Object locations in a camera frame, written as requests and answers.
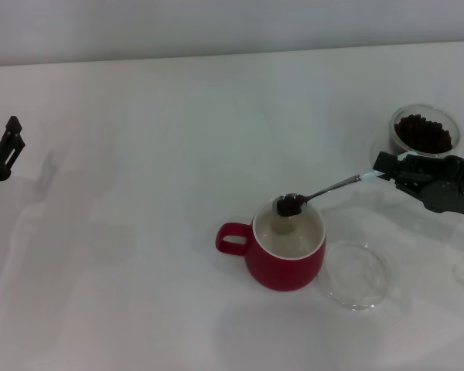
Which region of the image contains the coffee bean pile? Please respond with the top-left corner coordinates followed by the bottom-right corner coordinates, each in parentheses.
top-left (394, 114), bottom-right (453, 154)

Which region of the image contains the clear empty glass saucer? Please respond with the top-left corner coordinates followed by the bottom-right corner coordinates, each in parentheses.
top-left (319, 239), bottom-right (392, 312)

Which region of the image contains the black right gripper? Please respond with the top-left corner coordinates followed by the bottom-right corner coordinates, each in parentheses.
top-left (371, 151), bottom-right (464, 222)

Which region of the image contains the clear glass cup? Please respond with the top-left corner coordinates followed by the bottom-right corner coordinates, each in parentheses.
top-left (388, 104), bottom-right (462, 158)

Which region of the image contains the light blue handled metal spoon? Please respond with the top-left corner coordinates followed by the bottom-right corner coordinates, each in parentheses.
top-left (272, 151), bottom-right (411, 218)

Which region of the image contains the clear glass saucer with crumbs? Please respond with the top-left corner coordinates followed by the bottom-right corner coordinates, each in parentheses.
top-left (370, 131), bottom-right (464, 163)

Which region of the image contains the red ceramic mug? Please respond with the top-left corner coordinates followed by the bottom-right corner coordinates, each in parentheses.
top-left (215, 199), bottom-right (328, 293)

